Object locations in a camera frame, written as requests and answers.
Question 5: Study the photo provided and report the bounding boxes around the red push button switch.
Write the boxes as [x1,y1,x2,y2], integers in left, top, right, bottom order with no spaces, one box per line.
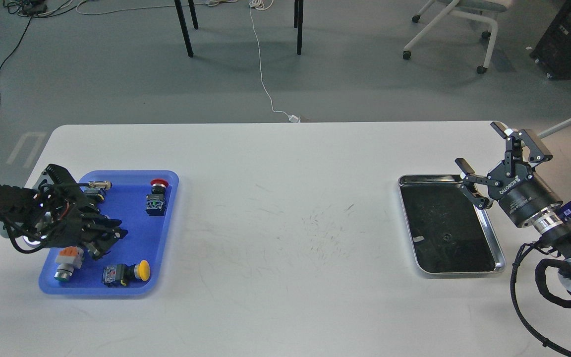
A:
[145,178,169,216]

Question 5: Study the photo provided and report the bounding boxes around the blue plastic tray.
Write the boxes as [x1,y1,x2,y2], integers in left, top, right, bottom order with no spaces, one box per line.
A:
[38,170,181,298]

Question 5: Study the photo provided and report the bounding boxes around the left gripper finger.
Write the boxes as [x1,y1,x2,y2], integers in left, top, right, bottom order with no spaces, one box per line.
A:
[85,212,128,241]
[81,234,122,260]

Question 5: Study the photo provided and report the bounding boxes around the yellow push button switch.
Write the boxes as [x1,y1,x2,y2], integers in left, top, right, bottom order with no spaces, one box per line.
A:
[101,260,151,287]

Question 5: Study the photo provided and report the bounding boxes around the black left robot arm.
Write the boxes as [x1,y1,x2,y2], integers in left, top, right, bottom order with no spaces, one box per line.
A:
[0,164,128,260]

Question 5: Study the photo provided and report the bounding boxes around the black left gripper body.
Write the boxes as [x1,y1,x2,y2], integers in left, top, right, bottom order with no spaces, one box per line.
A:
[43,203,98,248]

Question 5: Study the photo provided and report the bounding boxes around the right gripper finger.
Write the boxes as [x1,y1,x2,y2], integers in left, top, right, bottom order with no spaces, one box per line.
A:
[454,158,495,210]
[490,121,553,167]

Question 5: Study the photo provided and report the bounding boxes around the white floor cable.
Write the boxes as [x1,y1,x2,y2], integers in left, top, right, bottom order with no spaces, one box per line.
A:
[206,0,301,123]

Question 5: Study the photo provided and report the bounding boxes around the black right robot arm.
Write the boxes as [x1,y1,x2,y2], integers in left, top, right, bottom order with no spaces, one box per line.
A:
[455,121,571,357]

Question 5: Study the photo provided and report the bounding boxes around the black table legs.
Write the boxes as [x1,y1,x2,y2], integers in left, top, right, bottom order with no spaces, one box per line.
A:
[174,0,304,58]

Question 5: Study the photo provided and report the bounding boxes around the silver metal tray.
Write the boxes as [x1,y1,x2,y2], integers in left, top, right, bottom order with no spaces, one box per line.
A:
[398,174,506,278]

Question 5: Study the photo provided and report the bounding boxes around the white office chair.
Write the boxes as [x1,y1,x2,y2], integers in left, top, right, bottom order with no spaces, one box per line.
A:
[403,0,514,74]

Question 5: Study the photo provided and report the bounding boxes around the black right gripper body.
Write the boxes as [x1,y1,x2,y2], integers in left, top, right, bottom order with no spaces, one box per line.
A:
[488,163,563,228]

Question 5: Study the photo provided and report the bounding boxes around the orange grey push button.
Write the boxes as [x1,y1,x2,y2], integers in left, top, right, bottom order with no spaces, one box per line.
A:
[54,246,85,282]

